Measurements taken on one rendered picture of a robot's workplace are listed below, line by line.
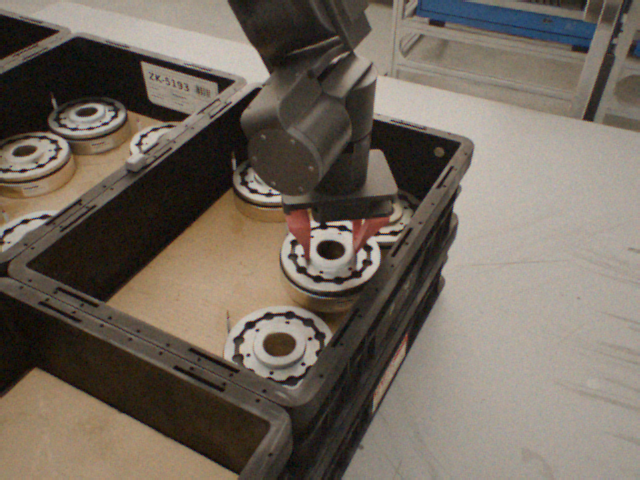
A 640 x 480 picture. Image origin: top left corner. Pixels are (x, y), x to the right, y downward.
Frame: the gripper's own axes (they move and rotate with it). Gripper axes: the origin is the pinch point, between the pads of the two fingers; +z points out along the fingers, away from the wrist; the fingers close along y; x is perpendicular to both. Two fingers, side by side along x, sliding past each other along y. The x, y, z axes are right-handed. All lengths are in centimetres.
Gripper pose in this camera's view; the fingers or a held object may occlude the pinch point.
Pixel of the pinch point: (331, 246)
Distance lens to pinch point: 61.7
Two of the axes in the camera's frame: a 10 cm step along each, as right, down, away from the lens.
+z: -0.2, 7.1, 7.1
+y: 9.8, -1.1, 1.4
